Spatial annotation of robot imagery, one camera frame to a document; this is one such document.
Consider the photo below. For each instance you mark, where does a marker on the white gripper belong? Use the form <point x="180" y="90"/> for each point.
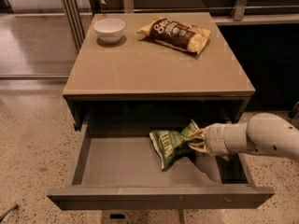
<point x="214" y="139"/>

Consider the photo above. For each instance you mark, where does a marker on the green jalapeno chip bag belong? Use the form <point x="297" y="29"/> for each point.
<point x="171" y="145"/>

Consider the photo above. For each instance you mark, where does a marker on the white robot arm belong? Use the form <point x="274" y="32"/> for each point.
<point x="264" y="134"/>

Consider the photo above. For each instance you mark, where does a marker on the open grey top drawer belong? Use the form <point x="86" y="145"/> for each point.
<point x="117" y="168"/>

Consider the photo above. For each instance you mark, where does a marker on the brown chip bag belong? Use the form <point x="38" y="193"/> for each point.
<point x="176" y="35"/>

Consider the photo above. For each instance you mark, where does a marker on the white ceramic bowl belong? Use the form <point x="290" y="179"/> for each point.
<point x="109" y="30"/>

